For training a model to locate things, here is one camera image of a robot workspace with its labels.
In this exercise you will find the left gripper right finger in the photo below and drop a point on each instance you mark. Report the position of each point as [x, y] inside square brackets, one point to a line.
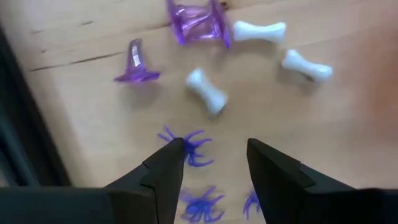
[311, 205]

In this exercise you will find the white plastic bone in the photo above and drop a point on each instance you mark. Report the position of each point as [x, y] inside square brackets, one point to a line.
[206, 90]
[306, 66]
[258, 31]

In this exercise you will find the purple plastic spider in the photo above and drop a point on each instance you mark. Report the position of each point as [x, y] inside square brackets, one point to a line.
[191, 149]
[252, 202]
[200, 207]

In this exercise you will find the black aluminium table frame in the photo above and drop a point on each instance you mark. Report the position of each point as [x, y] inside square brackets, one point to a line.
[18, 124]

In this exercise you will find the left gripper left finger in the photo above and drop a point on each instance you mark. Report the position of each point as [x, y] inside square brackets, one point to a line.
[93, 205]

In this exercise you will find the purple transparent spool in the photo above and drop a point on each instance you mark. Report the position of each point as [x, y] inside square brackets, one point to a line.
[196, 25]

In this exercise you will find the purple translucent witch hat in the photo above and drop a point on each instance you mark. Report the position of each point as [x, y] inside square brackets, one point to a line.
[136, 70]

